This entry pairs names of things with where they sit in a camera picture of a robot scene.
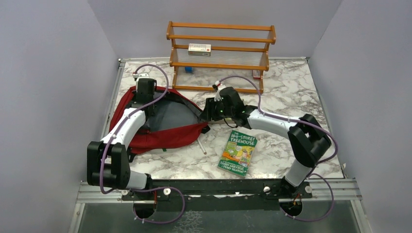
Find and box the red backpack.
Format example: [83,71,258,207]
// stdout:
[129,89,210,154]

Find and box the small red white eraser box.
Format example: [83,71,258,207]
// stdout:
[253,70,261,79]

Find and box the brown marker pen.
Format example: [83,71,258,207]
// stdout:
[196,139,207,155]

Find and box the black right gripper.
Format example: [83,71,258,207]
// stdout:
[199,97,234,122]

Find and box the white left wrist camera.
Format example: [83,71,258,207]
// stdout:
[132,72,150,89]

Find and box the green treehouse book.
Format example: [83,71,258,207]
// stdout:
[217,130,258,178]

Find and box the blue pencil sharpener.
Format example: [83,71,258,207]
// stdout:
[184,67,193,73]

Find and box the wooden two-tier shelf rack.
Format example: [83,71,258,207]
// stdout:
[166,21,276,93]

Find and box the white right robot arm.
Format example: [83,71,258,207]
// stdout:
[200,87,332,198]

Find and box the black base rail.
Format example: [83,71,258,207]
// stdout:
[121,179,312,215]

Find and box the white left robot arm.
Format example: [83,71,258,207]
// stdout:
[86,78,157,200]

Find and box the white red box on shelf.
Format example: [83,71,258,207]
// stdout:
[188,43,211,57]

